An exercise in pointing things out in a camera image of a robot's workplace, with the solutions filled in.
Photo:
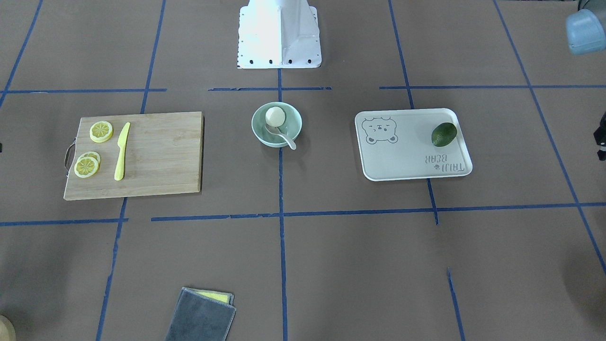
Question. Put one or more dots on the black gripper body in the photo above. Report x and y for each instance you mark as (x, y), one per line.
(602, 138)

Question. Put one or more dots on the white ceramic spoon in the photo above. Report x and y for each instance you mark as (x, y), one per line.
(274, 130)

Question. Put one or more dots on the white steamed bun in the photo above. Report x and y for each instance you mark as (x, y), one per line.
(275, 116)

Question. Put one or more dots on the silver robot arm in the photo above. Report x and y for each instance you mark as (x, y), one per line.
(586, 28)

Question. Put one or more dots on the mint green bowl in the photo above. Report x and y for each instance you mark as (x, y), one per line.
(291, 127)

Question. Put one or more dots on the green lime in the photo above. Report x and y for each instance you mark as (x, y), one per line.
(443, 134)

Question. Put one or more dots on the white bear tray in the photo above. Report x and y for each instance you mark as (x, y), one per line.
(397, 145)

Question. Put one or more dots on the bamboo cutting board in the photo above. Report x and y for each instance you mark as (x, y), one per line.
(164, 155)

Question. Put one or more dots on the grey yellow sponge cloth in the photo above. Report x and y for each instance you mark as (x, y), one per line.
(201, 315)

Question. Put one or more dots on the yellow plastic knife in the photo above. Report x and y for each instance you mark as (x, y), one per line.
(122, 144)

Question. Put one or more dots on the lemon slice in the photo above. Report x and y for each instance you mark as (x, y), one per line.
(86, 167)
(101, 131)
(91, 154)

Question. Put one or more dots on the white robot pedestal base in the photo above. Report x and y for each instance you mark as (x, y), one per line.
(278, 34)

